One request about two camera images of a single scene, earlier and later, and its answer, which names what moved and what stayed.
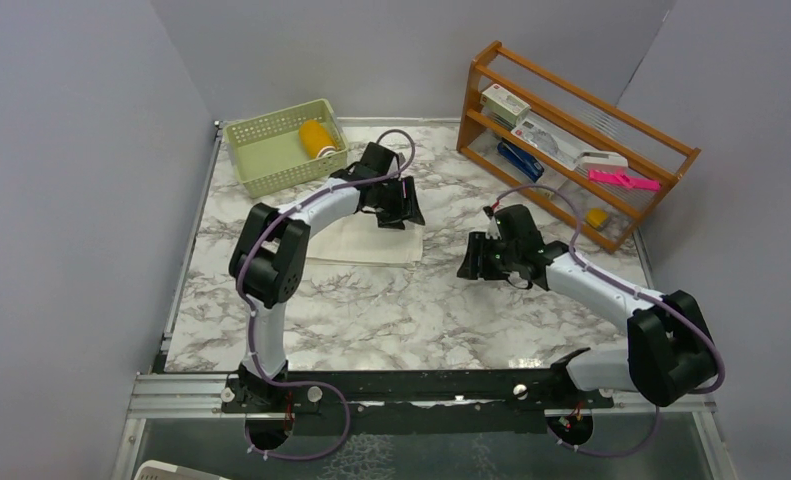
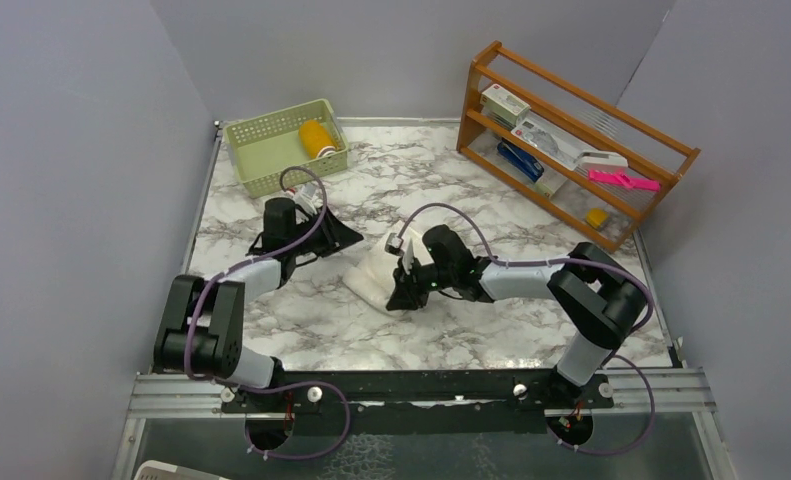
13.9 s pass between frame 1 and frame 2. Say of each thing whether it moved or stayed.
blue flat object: stayed
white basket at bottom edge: stayed
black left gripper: moved
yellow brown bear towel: stayed
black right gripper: moved
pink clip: stayed
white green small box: stayed
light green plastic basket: stayed
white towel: moved
